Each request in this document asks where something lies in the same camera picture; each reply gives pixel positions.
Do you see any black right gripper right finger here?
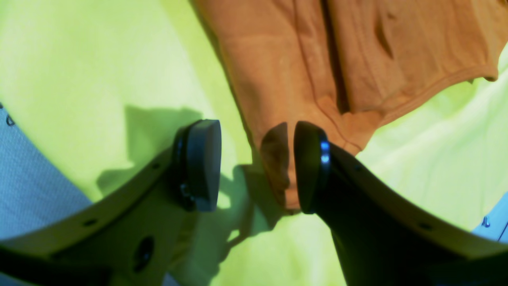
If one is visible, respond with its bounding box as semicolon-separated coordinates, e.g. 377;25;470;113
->
294;121;508;286

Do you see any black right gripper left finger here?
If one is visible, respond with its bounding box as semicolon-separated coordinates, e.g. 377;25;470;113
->
1;120;221;286

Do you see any orange T-shirt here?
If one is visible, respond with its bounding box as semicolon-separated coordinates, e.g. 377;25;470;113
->
194;0;508;211

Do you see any yellow table cloth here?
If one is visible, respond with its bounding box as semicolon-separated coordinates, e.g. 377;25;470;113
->
1;0;507;286

